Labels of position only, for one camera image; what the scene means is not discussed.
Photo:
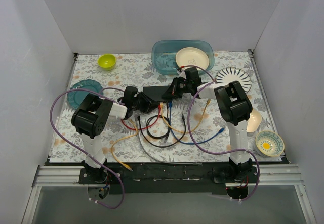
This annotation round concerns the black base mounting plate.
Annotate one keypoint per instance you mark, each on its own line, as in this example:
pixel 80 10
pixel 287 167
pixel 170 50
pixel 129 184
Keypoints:
pixel 162 178

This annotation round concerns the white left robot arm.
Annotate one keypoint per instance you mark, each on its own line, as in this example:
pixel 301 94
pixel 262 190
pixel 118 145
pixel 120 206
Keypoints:
pixel 91 116

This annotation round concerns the blue striped white plate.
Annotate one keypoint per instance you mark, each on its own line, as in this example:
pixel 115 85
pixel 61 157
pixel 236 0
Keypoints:
pixel 230 74

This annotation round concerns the lime green bowl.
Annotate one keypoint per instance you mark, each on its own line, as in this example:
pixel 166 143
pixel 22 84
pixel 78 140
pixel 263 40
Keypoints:
pixel 107 62

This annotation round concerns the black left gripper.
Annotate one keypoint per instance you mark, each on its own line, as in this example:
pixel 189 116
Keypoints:
pixel 146 102

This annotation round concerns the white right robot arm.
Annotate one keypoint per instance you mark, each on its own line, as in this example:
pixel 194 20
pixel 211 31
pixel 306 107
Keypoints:
pixel 235 109

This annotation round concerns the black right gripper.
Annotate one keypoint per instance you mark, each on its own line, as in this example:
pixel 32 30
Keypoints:
pixel 174 89

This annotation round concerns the black network switch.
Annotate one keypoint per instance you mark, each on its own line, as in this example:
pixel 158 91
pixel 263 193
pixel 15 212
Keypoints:
pixel 156 93

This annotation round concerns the teal patterned yellow-centre bowl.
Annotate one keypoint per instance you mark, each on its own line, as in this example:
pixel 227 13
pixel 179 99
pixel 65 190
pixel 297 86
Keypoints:
pixel 269 143

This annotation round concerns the teal scalloped plate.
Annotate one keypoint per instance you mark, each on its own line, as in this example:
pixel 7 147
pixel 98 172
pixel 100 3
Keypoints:
pixel 75 98

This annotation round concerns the cream square dish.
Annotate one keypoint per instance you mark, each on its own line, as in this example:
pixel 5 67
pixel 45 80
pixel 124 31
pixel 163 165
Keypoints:
pixel 254 121

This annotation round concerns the blue transparent plastic container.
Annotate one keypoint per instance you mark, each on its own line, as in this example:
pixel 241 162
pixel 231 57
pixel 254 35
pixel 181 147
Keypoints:
pixel 164 53

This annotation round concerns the aluminium frame rail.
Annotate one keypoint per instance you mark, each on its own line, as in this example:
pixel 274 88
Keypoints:
pixel 270 175

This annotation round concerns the floral table mat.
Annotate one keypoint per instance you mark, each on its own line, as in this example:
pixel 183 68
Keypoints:
pixel 201 133

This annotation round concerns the cream round plate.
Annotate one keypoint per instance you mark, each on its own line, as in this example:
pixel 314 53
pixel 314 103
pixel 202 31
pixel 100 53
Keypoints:
pixel 192 56

